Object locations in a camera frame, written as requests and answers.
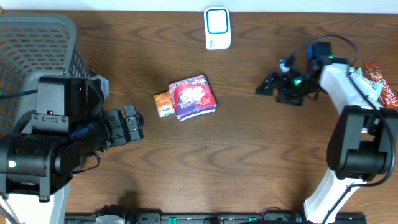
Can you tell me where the orange brown snack bar wrapper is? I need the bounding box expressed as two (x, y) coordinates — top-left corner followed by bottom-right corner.
(364, 63), (397, 109)

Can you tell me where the white barcode scanner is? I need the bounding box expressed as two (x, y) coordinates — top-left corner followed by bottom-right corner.
(203, 7), (232, 50)

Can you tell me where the red purple floral tissue pack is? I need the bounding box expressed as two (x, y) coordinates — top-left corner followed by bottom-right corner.
(169, 75), (217, 122)

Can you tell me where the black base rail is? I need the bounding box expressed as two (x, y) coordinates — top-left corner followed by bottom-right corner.
(65, 203), (368, 224)

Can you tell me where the black cable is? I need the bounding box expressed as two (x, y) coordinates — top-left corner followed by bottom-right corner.
(287, 33), (397, 224)

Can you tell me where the orange tissue pack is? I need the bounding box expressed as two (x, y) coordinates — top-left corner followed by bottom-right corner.
(154, 91), (175, 118)

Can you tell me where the teal snack packet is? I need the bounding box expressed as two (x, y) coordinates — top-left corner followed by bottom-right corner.
(351, 68), (383, 101)

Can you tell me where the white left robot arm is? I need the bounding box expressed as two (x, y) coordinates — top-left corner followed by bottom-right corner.
(1, 76), (144, 223)

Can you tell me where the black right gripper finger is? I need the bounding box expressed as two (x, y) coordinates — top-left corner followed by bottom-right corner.
(255, 72), (278, 96)
(276, 94), (303, 106)

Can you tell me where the grey plastic basket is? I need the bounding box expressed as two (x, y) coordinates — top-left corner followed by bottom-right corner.
(0, 12), (93, 141)

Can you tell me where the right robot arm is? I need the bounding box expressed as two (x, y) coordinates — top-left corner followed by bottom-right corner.
(256, 42), (397, 223)

